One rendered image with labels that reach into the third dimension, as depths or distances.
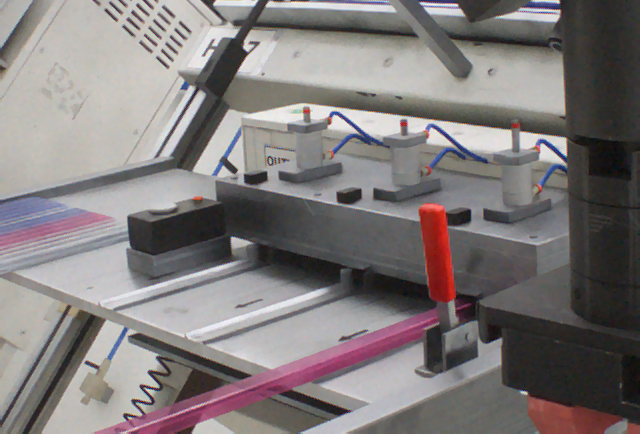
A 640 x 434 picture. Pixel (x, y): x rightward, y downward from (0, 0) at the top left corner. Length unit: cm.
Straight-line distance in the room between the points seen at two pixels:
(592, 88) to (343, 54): 95
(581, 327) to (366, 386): 41
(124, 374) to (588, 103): 339
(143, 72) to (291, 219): 134
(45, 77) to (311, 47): 95
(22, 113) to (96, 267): 115
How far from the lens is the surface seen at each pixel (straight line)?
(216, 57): 99
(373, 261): 96
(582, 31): 37
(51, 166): 225
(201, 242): 106
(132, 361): 373
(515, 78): 115
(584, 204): 38
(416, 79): 122
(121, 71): 231
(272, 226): 104
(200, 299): 97
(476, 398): 77
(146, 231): 103
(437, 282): 78
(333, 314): 92
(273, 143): 123
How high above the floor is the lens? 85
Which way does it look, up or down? 16 degrees up
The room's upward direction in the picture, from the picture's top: 29 degrees clockwise
